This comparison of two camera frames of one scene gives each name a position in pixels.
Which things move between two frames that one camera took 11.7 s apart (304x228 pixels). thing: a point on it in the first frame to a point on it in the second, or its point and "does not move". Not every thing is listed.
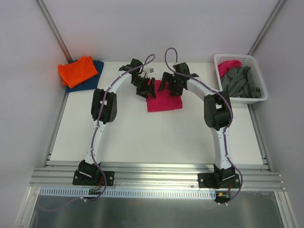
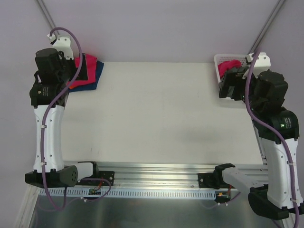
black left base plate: (81, 179) does not move
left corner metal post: (55, 31) does not move
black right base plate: (223, 180) does not move
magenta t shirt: (164, 100) to (91, 61)
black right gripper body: (173, 83) to (228, 83)
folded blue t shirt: (90, 84) does not move
